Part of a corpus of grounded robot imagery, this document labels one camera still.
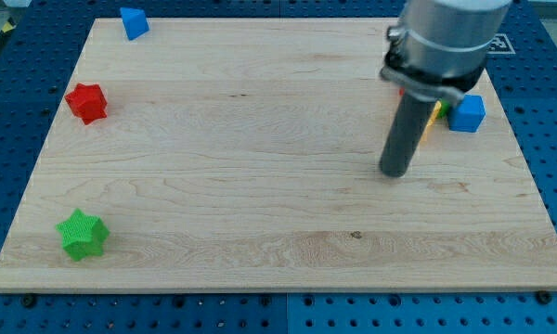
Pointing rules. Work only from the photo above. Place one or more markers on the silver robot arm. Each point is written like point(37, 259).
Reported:
point(437, 48)

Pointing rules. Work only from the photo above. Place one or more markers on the red star block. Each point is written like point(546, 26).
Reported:
point(87, 102)

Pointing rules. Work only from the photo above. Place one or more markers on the green star block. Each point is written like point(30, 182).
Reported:
point(82, 235)

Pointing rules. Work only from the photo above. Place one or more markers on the wooden board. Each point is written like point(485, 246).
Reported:
point(241, 155)

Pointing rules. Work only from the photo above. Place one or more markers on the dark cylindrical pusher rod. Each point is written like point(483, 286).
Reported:
point(405, 134)

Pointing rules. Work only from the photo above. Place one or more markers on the yellow block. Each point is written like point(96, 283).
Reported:
point(432, 119)

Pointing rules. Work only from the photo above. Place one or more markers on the small green block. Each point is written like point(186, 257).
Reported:
point(444, 108)

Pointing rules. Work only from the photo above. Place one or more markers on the blue cube block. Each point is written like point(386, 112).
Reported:
point(468, 115)

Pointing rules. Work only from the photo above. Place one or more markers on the blue triangular block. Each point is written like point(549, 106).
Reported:
point(135, 22)

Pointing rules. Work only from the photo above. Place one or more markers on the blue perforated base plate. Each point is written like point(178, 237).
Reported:
point(36, 64)

